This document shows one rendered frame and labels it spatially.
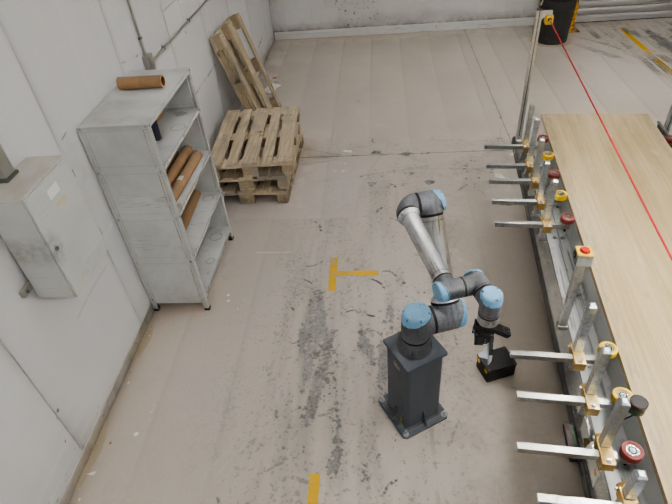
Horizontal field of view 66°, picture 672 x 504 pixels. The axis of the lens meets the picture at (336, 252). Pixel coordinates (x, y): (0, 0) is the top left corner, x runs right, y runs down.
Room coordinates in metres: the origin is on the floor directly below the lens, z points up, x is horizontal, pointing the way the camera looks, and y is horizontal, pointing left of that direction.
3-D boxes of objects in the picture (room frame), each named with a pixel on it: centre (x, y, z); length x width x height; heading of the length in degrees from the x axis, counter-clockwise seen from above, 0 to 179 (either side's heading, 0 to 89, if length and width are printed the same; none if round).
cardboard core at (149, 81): (3.41, 1.17, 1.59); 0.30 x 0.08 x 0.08; 83
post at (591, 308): (1.50, -1.08, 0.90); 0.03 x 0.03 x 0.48; 78
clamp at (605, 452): (0.99, -0.98, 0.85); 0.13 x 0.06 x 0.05; 168
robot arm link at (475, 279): (1.57, -0.58, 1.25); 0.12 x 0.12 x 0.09; 10
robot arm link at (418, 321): (1.81, -0.39, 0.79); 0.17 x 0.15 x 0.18; 100
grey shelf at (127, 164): (3.30, 1.18, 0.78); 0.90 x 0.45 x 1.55; 173
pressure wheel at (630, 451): (0.96, -1.05, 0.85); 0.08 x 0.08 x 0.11
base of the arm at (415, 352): (1.80, -0.38, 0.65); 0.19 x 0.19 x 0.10
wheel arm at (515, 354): (1.48, -0.99, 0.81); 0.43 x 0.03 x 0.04; 78
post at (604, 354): (1.26, -1.03, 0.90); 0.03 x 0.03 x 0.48; 78
